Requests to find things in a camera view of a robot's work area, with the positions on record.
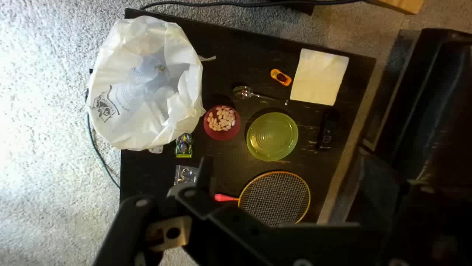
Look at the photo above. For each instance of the black remote control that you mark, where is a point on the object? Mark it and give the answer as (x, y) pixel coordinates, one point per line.
(327, 130)

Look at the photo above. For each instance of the red bowl with white candies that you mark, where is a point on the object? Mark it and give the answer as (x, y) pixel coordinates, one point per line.
(209, 133)

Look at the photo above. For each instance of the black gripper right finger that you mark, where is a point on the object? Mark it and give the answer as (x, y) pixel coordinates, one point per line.
(385, 192)

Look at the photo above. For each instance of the white bag lined trash bin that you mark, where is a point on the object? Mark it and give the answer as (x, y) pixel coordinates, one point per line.
(141, 82)

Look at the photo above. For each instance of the light wooden board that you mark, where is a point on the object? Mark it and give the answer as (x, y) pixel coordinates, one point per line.
(402, 4)

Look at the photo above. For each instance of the yellow orange toy object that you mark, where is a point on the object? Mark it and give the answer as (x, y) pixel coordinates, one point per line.
(280, 77)

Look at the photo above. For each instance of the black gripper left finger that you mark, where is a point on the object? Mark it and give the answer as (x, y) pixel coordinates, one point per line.
(206, 177)

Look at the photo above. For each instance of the silver metal spoon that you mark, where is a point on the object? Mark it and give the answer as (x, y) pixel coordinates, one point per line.
(241, 91)

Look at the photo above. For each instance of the black stand base bar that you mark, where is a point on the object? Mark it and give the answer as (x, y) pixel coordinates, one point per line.
(295, 4)

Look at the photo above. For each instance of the white paper napkin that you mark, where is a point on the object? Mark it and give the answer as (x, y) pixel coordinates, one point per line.
(318, 75)

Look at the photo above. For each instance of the clear plastic packet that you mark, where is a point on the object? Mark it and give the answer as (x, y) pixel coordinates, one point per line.
(184, 174)

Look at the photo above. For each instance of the small green packet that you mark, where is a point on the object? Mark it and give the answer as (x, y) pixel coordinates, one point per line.
(184, 146)

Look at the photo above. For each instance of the black wooden coffee table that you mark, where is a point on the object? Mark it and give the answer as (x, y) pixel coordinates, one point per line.
(240, 59)

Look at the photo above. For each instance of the green plastic bowl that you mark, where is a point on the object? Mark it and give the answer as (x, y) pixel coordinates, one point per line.
(271, 137)

